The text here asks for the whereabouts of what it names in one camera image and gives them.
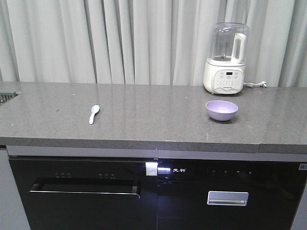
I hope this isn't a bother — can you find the light blue plastic spoon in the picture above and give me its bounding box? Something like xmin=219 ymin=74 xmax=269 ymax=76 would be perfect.
xmin=89 ymin=104 xmax=100 ymax=125

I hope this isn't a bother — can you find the purple plastic bowl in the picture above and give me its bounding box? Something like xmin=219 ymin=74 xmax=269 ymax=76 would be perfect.
xmin=205 ymin=100 xmax=238 ymax=121

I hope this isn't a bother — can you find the grey-white pleated curtain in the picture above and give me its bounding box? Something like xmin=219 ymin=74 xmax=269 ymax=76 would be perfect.
xmin=0 ymin=0 xmax=307 ymax=87

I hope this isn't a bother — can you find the white blender with clear jar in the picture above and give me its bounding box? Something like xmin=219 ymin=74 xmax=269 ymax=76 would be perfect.
xmin=203 ymin=23 xmax=249 ymax=94

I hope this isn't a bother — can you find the green dish rack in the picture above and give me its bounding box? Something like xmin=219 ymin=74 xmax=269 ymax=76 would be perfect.
xmin=0 ymin=90 xmax=20 ymax=105

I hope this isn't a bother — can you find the white blender power cord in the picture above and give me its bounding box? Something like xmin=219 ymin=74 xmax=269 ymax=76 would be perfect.
xmin=243 ymin=80 xmax=268 ymax=89

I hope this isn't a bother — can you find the black dishwasher with pull handle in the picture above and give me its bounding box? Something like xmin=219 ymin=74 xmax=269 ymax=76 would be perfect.
xmin=9 ymin=156 xmax=158 ymax=230

